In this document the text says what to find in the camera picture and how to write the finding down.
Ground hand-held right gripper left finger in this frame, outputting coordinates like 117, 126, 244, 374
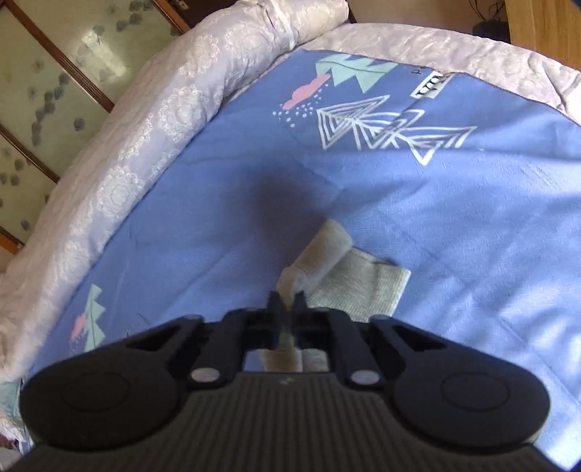
122, 292, 286, 392

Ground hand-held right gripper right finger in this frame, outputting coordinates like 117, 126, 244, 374
291, 292, 448, 391

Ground grey pants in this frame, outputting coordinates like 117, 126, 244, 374
261, 220, 411, 374

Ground blue printed blanket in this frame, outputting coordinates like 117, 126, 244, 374
27, 48, 581, 468

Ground white rolled quilt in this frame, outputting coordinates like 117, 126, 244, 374
0, 0, 581, 379

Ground small lilac patterned pillow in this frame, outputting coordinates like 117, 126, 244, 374
0, 379, 29, 455

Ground wooden framed glass sliding door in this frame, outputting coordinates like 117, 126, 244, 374
0, 0, 191, 255

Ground light wooden furniture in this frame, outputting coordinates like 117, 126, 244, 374
504, 0, 581, 71

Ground black cables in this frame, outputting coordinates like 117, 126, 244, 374
470, 0, 511, 38

